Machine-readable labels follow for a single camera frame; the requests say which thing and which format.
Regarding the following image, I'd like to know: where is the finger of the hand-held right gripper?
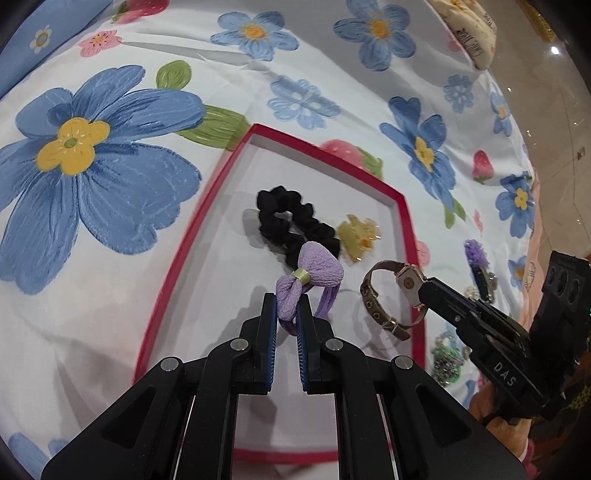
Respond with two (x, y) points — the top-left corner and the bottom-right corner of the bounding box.
(418, 276), (526, 352)

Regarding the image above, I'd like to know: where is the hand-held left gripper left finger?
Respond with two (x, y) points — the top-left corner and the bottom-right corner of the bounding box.
(41, 292), (279, 480)

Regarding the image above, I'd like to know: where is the yellow hair claw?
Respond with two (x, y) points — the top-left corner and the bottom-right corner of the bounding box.
(336, 213), (383, 264)

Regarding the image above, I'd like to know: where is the green hair tie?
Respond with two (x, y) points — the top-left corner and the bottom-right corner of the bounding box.
(434, 354), (472, 388)

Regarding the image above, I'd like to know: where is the beaded bracelet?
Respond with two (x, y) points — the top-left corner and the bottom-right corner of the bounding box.
(431, 330), (462, 358)

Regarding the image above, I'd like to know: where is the brown strap wristwatch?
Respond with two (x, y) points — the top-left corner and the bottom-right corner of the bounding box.
(360, 260), (429, 341)

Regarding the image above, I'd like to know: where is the black scrunchie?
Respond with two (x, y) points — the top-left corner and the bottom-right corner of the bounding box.
(256, 187), (341, 268)

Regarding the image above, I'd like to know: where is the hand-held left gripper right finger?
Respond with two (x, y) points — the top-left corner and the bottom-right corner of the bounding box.
(296, 294), (527, 480)

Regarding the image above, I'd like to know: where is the purple flower claw clip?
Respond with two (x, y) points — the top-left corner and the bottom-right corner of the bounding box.
(464, 239), (499, 301)

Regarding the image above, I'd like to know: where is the purple bow hair tie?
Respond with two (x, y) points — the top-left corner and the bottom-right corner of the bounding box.
(276, 243), (345, 335)

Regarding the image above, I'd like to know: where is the cream panda cushion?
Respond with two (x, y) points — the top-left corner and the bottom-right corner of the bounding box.
(425, 0), (498, 71)

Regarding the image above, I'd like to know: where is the red shallow box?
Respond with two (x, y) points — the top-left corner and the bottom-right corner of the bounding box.
(134, 124), (428, 464)

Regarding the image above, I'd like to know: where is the person's right hand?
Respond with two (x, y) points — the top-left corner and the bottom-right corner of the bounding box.
(468, 384), (533, 459)

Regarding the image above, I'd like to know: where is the blue flowered pillow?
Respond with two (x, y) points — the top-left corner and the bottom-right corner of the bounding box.
(0, 0), (116, 100)

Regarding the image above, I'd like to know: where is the floral bedsheet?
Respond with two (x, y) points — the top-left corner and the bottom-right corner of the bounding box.
(0, 0), (555, 480)

